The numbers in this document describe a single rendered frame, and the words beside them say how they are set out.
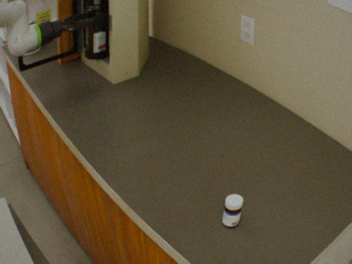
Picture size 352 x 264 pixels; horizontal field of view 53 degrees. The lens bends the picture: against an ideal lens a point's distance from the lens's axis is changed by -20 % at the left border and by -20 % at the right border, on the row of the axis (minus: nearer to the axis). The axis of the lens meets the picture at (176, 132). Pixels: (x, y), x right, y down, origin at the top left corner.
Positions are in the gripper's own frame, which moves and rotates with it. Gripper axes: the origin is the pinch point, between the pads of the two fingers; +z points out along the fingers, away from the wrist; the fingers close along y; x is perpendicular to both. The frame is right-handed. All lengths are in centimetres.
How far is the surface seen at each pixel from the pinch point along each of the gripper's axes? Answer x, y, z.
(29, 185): 120, 65, -35
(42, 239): 120, 15, -46
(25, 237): 25, -71, -59
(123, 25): 2.8, -14.1, 5.0
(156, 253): 41, -80, -25
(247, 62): 20, -39, 44
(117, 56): 15.2, -14.2, 2.3
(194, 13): 7.5, -6.7, 43.3
